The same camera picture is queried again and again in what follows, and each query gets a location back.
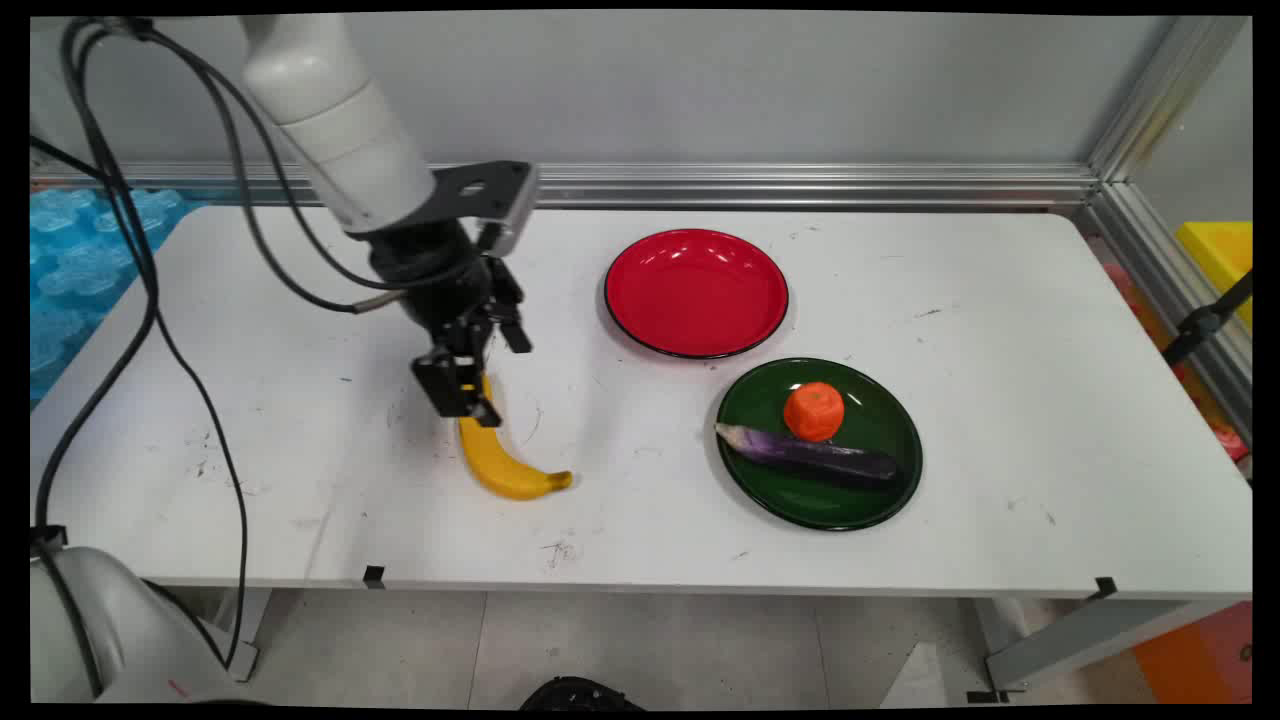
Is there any horizontal aluminium frame rail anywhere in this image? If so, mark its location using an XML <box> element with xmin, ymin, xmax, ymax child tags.
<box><xmin>30</xmin><ymin>162</ymin><xmax>1103</xmax><ymax>213</ymax></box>

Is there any orange fruit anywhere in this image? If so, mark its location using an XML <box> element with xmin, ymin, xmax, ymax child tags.
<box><xmin>782</xmin><ymin>381</ymin><xmax>847</xmax><ymax>444</ymax></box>

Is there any yellow box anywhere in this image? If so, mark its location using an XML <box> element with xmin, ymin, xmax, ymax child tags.
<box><xmin>1174</xmin><ymin>221</ymin><xmax>1253</xmax><ymax>333</ymax></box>

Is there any long black cable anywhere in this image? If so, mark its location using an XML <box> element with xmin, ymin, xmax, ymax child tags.
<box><xmin>30</xmin><ymin>20</ymin><xmax>161</xmax><ymax>546</ymax></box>
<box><xmin>60</xmin><ymin>20</ymin><xmax>251</xmax><ymax>673</ymax></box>

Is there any yellow banana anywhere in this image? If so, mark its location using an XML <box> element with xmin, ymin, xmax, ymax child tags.
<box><xmin>456</xmin><ymin>374</ymin><xmax>575</xmax><ymax>502</ymax></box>

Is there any blue bubble mat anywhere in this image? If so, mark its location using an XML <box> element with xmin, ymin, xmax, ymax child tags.
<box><xmin>30</xmin><ymin>188</ymin><xmax>206</xmax><ymax>403</ymax></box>

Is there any thin black cable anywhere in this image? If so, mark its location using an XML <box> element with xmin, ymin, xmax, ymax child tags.
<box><xmin>165</xmin><ymin>40</ymin><xmax>401</xmax><ymax>293</ymax></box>

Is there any upright aluminium frame post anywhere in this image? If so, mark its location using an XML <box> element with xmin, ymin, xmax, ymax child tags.
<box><xmin>1088</xmin><ymin>15</ymin><xmax>1251</xmax><ymax>183</ymax></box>

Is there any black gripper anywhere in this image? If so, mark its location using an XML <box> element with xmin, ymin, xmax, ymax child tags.
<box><xmin>368</xmin><ymin>222</ymin><xmax>535</xmax><ymax>429</ymax></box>

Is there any green plate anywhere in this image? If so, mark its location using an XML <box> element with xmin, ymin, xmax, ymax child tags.
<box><xmin>715</xmin><ymin>357</ymin><xmax>924</xmax><ymax>532</ymax></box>

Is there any purple eggplant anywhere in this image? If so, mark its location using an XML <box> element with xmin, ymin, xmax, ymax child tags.
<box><xmin>713</xmin><ymin>421</ymin><xmax>902</xmax><ymax>490</ymax></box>

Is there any black object on floor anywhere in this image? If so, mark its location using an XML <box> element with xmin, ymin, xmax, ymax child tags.
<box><xmin>518</xmin><ymin>676</ymin><xmax>646</xmax><ymax>712</ymax></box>

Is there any orange box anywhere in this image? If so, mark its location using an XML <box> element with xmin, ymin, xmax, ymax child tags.
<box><xmin>1130</xmin><ymin>600</ymin><xmax>1253</xmax><ymax>704</ymax></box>

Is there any red plate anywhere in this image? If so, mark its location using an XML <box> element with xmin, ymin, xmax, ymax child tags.
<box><xmin>603</xmin><ymin>228</ymin><xmax>791</xmax><ymax>361</ymax></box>

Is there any grey table leg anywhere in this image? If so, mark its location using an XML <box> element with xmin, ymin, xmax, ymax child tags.
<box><xmin>965</xmin><ymin>597</ymin><xmax>1246</xmax><ymax>703</ymax></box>
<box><xmin>195</xmin><ymin>587</ymin><xmax>273</xmax><ymax>684</ymax></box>

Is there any slanted aluminium frame rail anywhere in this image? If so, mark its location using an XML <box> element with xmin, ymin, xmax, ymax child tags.
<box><xmin>1078</xmin><ymin>182</ymin><xmax>1253</xmax><ymax>446</ymax></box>

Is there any black and silver wrist camera mount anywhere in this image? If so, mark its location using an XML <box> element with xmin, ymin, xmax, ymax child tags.
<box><xmin>428</xmin><ymin>160</ymin><xmax>542</xmax><ymax>258</ymax></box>

